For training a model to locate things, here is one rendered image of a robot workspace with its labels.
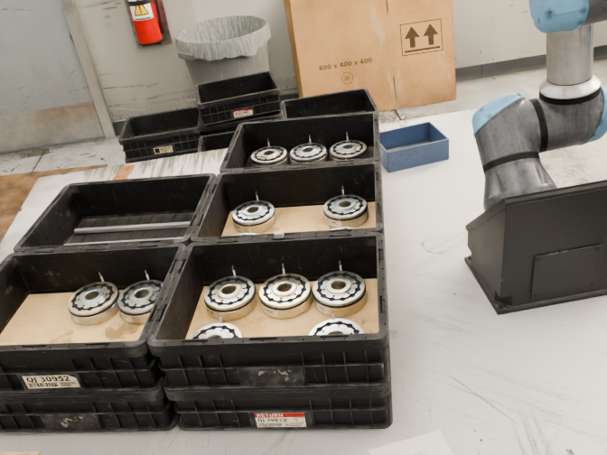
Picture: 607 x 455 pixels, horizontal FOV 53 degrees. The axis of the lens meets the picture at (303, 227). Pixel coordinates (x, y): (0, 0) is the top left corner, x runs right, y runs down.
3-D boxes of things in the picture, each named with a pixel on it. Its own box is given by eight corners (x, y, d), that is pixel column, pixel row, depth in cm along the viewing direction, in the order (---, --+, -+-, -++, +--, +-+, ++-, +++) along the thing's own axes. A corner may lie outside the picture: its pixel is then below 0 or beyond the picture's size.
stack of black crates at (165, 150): (215, 162, 333) (202, 105, 315) (214, 189, 308) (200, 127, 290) (144, 174, 333) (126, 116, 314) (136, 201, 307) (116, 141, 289)
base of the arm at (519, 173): (551, 205, 132) (539, 162, 134) (567, 190, 117) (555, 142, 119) (481, 219, 134) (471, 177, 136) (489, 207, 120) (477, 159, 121)
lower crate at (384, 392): (388, 318, 131) (386, 274, 124) (394, 433, 106) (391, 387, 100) (211, 324, 136) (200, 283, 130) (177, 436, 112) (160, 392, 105)
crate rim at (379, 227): (380, 169, 144) (380, 160, 143) (384, 240, 120) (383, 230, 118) (219, 181, 150) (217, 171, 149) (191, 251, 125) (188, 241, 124)
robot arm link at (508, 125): (478, 174, 134) (463, 117, 137) (539, 161, 133) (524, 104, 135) (485, 159, 123) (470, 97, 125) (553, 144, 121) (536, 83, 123)
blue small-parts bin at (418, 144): (388, 173, 185) (387, 153, 181) (372, 153, 197) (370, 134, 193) (449, 159, 187) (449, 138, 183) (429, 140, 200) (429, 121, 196)
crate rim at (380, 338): (384, 240, 120) (383, 230, 118) (388, 349, 95) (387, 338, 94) (191, 251, 125) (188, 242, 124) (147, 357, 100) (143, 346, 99)
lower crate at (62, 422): (210, 324, 136) (199, 283, 130) (176, 436, 112) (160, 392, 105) (47, 330, 142) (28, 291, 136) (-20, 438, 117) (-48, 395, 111)
